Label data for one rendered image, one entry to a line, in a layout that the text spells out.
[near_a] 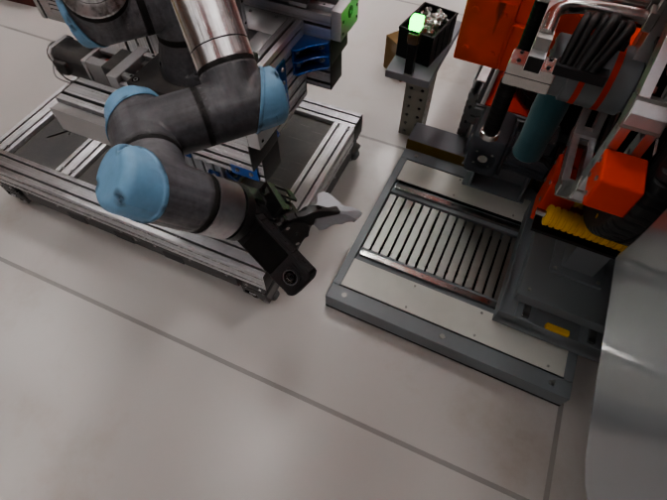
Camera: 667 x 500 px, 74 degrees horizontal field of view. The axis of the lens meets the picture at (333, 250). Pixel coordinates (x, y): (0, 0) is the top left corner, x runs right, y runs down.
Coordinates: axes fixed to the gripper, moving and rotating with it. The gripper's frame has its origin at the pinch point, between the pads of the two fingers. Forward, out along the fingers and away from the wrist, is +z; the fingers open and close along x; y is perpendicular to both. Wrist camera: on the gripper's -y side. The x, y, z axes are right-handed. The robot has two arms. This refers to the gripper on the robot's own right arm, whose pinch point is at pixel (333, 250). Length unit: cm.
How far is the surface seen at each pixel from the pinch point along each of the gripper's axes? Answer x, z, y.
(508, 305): 3, 96, 0
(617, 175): -38, 33, -10
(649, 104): -49, 31, -6
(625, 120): -45, 31, -5
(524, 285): -6, 93, 1
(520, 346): 9, 100, -12
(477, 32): -52, 74, 68
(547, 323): -2, 97, -12
